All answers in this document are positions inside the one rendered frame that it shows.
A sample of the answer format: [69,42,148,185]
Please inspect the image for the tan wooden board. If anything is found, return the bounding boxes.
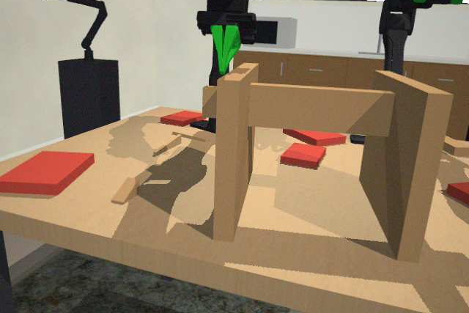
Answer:
[359,70,454,263]
[213,63,259,242]

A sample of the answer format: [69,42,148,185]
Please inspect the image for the tan wooden rail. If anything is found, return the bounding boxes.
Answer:
[202,83,395,137]

